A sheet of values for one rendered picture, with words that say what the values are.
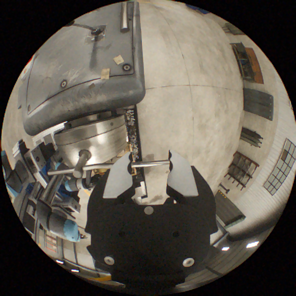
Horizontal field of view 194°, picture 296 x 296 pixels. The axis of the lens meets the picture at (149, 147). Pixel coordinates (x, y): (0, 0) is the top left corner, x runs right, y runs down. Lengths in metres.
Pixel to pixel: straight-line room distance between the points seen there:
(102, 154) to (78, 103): 0.16
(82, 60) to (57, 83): 0.08
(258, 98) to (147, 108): 5.47
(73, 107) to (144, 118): 1.36
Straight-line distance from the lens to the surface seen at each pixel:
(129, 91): 0.22
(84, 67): 0.25
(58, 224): 0.50
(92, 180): 0.55
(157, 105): 1.60
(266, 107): 5.86
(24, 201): 0.97
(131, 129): 0.89
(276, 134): 6.67
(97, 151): 0.27
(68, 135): 0.27
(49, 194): 0.59
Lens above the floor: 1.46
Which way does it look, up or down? 58 degrees down
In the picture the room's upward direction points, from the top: 142 degrees clockwise
